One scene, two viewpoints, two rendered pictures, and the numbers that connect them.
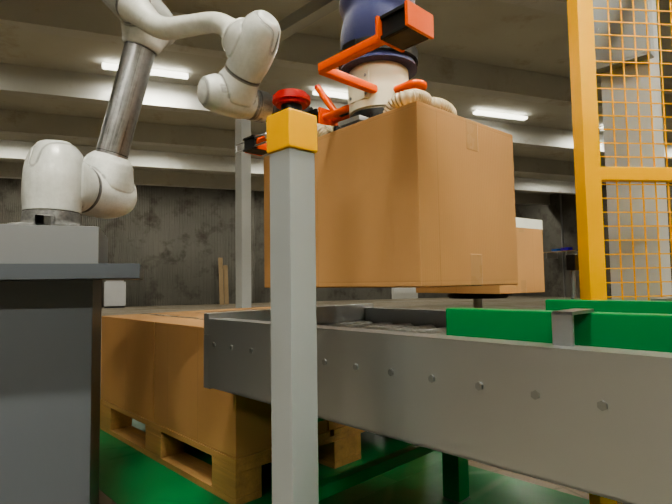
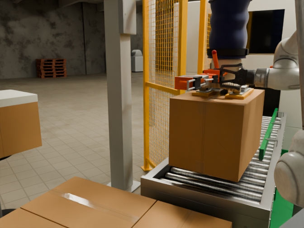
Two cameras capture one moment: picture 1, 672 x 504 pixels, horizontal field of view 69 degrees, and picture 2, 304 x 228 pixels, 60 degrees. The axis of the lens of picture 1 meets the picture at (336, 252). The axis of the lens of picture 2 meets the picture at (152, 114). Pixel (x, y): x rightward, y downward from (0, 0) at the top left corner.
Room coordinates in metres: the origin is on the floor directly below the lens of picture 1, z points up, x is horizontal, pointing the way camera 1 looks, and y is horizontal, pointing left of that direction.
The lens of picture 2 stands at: (2.26, 1.25, 1.33)
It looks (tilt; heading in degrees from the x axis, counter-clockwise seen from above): 13 degrees down; 252
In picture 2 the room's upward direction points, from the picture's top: straight up
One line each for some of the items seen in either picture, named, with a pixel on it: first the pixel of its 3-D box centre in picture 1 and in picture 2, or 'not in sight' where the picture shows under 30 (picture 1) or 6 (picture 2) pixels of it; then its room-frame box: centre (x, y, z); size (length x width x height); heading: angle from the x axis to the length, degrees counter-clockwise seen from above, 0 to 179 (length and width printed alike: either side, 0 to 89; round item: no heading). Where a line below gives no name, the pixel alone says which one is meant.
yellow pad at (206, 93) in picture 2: not in sight; (209, 88); (1.43, -0.20, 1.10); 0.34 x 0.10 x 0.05; 44
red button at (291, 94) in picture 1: (291, 105); not in sight; (0.89, 0.08, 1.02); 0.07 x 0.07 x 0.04
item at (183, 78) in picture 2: (259, 145); (187, 82); (1.81, 0.28, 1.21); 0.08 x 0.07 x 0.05; 44
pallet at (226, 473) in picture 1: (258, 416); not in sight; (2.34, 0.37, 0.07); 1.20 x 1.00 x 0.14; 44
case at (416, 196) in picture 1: (381, 215); (219, 125); (1.39, -0.13, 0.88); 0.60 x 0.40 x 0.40; 41
